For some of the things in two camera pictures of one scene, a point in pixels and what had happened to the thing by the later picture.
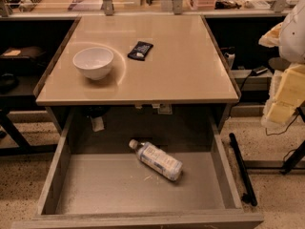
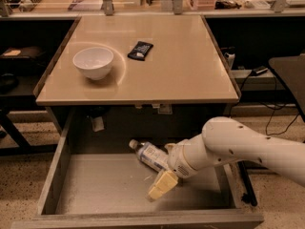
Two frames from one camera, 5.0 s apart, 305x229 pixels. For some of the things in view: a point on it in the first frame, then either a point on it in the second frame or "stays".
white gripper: [294, 37] to [178, 161]
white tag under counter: [97, 124] stays
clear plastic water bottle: [157, 159] stays
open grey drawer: [95, 179] stays
